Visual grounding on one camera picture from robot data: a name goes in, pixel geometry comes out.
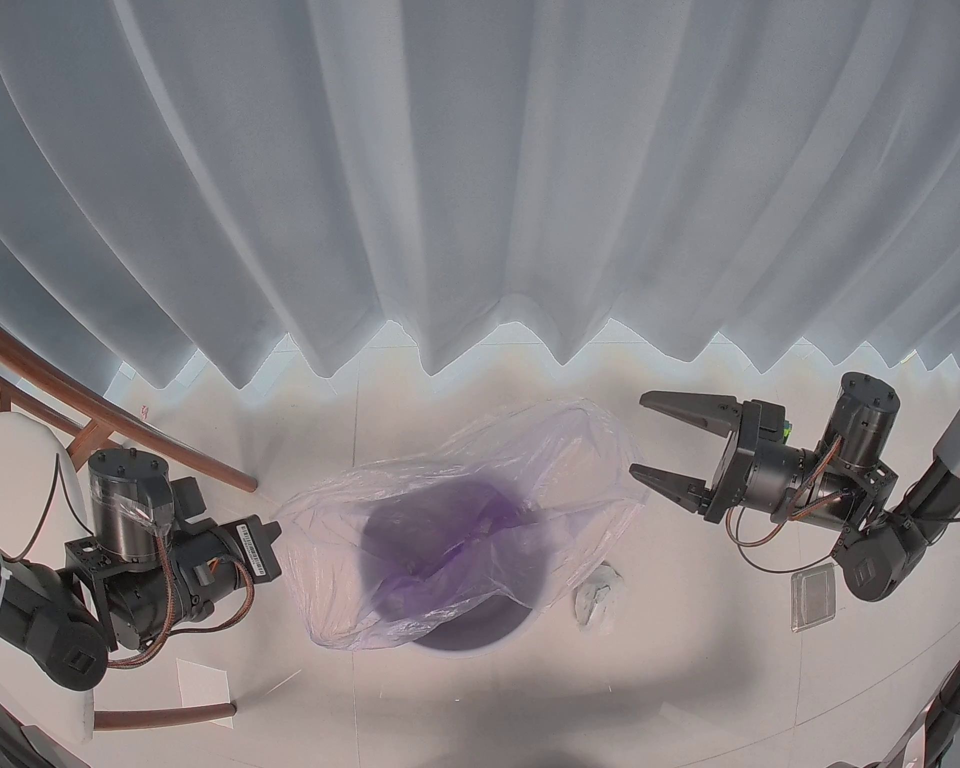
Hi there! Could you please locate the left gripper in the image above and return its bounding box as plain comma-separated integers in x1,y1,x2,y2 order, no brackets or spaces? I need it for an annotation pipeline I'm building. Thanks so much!
174,515,284,603

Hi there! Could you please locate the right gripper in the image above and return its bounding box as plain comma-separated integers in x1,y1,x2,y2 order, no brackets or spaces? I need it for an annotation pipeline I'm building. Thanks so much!
627,391,816,525

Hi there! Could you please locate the purple plastic bag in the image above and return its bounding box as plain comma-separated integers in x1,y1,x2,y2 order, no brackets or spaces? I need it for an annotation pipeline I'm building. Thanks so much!
273,398,647,651

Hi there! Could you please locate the white trash bin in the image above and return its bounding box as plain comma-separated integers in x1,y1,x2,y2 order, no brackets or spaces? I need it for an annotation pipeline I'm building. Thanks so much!
358,478,553,662

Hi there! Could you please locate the crumpled white paper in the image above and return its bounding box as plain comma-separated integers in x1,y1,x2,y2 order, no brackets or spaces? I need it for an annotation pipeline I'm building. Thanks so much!
570,563,626,633

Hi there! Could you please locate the pale blue-white curtain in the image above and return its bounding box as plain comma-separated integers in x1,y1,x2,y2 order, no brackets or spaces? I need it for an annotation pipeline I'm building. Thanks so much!
0,0,960,393

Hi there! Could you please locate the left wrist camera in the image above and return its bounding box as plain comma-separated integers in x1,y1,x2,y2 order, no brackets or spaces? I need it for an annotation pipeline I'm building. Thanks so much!
170,477,206,528

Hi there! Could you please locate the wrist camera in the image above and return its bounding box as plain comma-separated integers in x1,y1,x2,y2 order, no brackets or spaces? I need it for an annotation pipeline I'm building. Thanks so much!
170,477,206,528
757,402,795,448

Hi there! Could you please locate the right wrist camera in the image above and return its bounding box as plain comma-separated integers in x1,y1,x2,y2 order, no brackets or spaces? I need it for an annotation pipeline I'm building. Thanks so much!
757,402,795,448

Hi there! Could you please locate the black cable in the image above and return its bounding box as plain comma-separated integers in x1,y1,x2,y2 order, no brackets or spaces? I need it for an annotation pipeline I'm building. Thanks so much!
732,516,836,577

